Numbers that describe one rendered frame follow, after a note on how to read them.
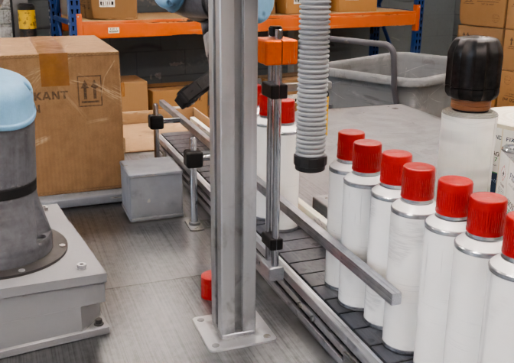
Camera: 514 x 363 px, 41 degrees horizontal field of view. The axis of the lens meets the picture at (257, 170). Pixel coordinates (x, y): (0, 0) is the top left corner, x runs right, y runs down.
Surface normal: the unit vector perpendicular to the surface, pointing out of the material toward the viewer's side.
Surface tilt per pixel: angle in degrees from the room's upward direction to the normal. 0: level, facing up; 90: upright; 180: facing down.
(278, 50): 90
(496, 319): 90
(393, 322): 90
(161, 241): 0
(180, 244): 0
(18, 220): 74
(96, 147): 90
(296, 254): 0
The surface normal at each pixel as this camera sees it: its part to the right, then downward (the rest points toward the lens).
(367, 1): 0.48, 0.27
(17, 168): 0.83, 0.20
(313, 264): 0.01, -0.96
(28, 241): 0.83, -0.11
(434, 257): -0.78, 0.18
